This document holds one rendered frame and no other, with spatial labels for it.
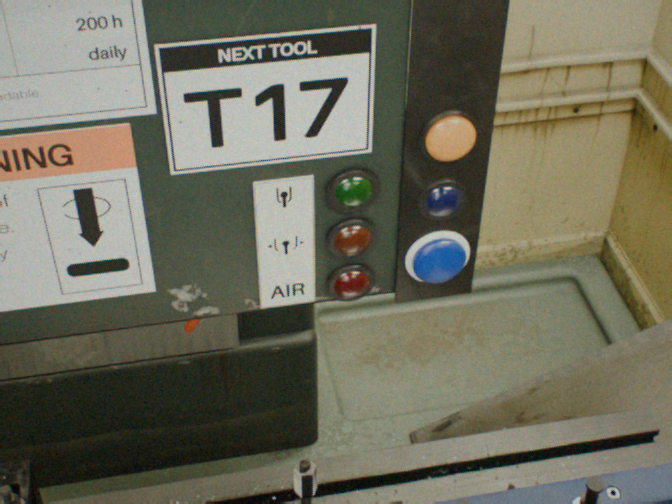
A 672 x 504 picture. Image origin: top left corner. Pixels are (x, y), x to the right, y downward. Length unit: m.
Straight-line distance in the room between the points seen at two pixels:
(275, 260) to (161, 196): 0.07
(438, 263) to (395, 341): 1.41
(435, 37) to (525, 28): 1.29
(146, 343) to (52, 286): 0.96
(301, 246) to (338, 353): 1.41
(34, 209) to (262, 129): 0.11
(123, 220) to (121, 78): 0.08
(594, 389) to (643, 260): 0.38
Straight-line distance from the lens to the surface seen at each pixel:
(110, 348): 1.50
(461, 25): 0.48
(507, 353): 1.96
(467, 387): 1.90
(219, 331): 1.49
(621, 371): 1.71
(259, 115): 0.48
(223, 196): 0.51
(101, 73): 0.46
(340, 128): 0.49
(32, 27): 0.45
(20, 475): 1.28
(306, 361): 1.59
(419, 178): 0.52
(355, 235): 0.53
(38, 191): 0.50
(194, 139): 0.48
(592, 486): 0.86
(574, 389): 1.71
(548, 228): 2.07
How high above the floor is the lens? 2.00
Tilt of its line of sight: 42 degrees down
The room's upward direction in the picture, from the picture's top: straight up
